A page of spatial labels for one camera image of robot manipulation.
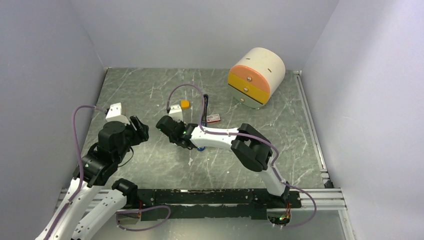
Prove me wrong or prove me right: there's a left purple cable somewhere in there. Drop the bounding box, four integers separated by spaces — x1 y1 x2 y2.
43 105 109 240

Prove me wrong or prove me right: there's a blue stapler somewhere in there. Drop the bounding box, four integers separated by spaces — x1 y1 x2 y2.
196 94 210 153

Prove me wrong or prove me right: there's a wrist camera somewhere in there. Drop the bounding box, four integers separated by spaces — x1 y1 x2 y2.
105 102 130 125
168 104 184 123

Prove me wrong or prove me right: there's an orange cube block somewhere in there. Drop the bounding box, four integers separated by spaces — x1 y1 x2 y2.
180 100 191 110

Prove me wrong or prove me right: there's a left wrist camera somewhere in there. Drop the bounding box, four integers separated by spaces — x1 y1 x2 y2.
105 102 130 125

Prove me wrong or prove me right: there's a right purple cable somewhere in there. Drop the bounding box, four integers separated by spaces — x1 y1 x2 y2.
166 83 318 230

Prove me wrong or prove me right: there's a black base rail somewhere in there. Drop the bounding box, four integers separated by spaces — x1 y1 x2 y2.
128 188 302 221

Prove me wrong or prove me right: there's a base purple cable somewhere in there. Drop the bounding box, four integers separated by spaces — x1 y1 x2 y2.
115 202 172 232

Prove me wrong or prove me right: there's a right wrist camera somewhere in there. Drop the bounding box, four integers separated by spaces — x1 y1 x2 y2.
168 104 184 123

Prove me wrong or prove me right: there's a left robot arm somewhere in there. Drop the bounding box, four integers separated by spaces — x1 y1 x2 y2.
37 115 149 240

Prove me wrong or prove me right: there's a red white staple box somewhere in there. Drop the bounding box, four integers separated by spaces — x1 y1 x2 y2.
206 114 221 124

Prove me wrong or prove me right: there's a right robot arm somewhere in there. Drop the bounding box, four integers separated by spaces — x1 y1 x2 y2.
156 115 290 207

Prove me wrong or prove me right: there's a cream round drawer cabinet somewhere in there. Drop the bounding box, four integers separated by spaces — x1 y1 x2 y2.
227 47 286 109

